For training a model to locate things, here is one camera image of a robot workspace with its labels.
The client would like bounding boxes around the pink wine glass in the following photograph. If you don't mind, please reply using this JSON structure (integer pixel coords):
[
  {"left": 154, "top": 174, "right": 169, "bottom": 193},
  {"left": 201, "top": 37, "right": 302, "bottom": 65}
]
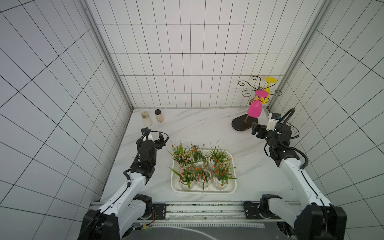
[{"left": 248, "top": 90, "right": 269, "bottom": 118}]

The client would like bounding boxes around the aluminium mounting rail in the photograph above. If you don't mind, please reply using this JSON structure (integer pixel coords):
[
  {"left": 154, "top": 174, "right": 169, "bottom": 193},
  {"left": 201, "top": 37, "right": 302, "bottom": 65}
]
[{"left": 88, "top": 200, "right": 326, "bottom": 224}]

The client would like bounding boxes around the pink flower white pot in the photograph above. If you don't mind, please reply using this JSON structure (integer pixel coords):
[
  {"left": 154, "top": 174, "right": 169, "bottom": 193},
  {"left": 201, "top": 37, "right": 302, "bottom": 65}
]
[{"left": 172, "top": 143, "right": 192, "bottom": 168}]

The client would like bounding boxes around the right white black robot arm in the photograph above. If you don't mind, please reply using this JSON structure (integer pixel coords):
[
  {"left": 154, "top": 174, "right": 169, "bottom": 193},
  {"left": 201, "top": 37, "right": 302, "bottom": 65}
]
[{"left": 252, "top": 123, "right": 347, "bottom": 240}]

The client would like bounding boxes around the red flower white pot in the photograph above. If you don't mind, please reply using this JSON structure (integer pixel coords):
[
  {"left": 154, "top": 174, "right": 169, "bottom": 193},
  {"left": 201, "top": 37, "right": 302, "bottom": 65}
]
[{"left": 191, "top": 145, "right": 208, "bottom": 168}]

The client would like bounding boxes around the white rectangular storage tray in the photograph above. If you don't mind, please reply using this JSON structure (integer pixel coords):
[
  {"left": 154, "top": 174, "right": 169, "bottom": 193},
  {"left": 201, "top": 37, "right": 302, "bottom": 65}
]
[{"left": 170, "top": 149, "right": 237, "bottom": 195}]

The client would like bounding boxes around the black lid spice jar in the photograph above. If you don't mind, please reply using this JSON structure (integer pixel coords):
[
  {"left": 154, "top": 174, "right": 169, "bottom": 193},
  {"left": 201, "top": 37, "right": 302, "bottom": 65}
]
[{"left": 155, "top": 109, "right": 164, "bottom": 123}]

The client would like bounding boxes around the yellow wine glass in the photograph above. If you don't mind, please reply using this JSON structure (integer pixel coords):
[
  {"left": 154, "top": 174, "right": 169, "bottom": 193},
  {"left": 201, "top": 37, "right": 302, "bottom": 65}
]
[{"left": 260, "top": 77, "right": 277, "bottom": 105}]

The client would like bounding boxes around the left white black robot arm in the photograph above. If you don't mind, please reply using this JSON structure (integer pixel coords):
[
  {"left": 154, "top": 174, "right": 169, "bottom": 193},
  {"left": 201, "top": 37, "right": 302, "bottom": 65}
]
[{"left": 78, "top": 128, "right": 170, "bottom": 240}]

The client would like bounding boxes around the black metal glass rack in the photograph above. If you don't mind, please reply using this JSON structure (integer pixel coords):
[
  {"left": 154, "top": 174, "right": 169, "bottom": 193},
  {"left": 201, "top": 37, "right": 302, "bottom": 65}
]
[{"left": 232, "top": 76, "right": 283, "bottom": 132}]

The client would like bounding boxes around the white spice jar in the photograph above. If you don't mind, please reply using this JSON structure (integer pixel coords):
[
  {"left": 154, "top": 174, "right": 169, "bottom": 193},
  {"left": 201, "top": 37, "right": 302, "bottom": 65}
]
[{"left": 141, "top": 112, "right": 153, "bottom": 127}]

